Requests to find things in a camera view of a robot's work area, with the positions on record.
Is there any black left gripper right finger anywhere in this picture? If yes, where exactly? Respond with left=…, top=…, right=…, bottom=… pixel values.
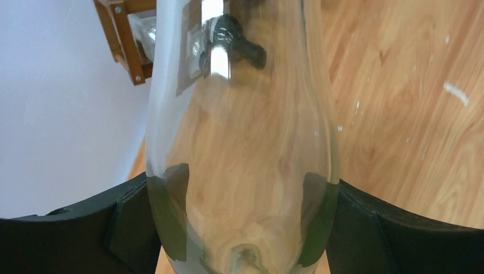
left=326, top=180, right=483, bottom=273

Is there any clear bottle with dark label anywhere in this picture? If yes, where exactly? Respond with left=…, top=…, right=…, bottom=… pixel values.
left=145, top=1, right=340, bottom=273

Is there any brown wooden wine rack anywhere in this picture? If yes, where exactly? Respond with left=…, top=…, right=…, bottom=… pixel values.
left=93, top=0, right=156, bottom=86

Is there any clear whisky bottle black label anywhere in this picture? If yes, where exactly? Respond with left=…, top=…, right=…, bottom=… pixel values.
left=128, top=14, right=156, bottom=64

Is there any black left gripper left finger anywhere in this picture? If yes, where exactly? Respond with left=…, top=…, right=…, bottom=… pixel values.
left=1, top=174, right=161, bottom=273

